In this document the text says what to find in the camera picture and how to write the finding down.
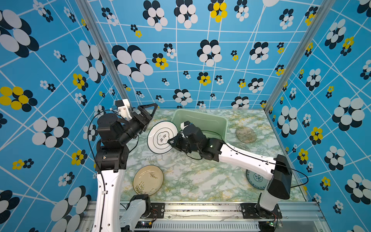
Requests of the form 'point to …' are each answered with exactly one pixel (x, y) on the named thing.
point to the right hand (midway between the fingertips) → (167, 141)
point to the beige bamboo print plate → (148, 180)
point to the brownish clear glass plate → (246, 135)
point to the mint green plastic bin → (200, 122)
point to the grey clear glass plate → (241, 146)
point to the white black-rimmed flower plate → (158, 136)
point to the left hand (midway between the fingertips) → (156, 108)
